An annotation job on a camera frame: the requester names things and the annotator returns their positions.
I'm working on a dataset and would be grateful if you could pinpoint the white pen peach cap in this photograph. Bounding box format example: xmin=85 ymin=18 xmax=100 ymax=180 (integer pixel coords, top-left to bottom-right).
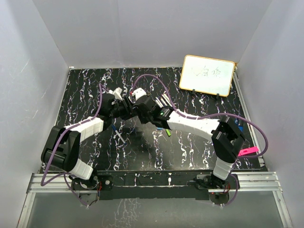
xmin=162 ymin=94 xmax=171 ymax=104

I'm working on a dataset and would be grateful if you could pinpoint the pink clip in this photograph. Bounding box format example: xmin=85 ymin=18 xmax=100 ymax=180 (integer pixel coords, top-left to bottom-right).
xmin=238 ymin=146 xmax=259 ymax=156

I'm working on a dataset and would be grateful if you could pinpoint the black base bar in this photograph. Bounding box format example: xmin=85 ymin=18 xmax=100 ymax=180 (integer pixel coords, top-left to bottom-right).
xmin=72 ymin=170 xmax=240 ymax=201

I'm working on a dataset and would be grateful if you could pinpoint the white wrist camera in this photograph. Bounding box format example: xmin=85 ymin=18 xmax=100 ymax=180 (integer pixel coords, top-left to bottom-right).
xmin=131 ymin=88 xmax=147 ymax=101
xmin=108 ymin=87 xmax=123 ymax=101

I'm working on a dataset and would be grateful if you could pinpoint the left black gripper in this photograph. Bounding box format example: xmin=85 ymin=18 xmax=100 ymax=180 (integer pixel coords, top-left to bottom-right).
xmin=110 ymin=97 xmax=137 ymax=121

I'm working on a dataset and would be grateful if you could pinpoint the yellow framed whiteboard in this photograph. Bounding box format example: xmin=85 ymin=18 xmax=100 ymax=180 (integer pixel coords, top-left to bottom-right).
xmin=179 ymin=55 xmax=236 ymax=97

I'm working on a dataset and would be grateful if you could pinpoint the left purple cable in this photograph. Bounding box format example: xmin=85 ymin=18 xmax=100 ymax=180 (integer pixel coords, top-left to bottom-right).
xmin=40 ymin=83 xmax=112 ymax=209

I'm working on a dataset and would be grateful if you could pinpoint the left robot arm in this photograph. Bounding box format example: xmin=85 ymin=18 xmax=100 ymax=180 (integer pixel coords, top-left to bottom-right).
xmin=41 ymin=94 xmax=135 ymax=190

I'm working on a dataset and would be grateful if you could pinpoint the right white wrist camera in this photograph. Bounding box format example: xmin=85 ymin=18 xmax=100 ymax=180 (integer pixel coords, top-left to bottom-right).
xmin=131 ymin=88 xmax=147 ymax=101

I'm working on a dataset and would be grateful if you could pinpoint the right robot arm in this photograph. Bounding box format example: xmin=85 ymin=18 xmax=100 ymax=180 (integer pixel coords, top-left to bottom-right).
xmin=134 ymin=95 xmax=245 ymax=189

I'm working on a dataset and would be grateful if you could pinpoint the purple cable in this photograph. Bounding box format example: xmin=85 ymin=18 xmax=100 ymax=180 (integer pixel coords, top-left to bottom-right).
xmin=132 ymin=75 xmax=269 ymax=206
xmin=40 ymin=83 xmax=112 ymax=209

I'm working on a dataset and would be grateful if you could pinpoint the blue black tool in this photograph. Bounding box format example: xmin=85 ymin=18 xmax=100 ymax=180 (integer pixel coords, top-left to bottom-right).
xmin=235 ymin=118 xmax=244 ymax=131

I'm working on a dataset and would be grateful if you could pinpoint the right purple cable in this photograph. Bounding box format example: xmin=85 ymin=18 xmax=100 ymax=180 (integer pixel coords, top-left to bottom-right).
xmin=132 ymin=75 xmax=269 ymax=206

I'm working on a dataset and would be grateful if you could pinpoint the aluminium frame rail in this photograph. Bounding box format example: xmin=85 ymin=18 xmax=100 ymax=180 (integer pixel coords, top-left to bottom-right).
xmin=17 ymin=171 xmax=293 ymax=228

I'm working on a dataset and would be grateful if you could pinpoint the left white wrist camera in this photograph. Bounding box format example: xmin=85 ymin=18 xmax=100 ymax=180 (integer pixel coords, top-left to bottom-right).
xmin=108 ymin=87 xmax=123 ymax=101

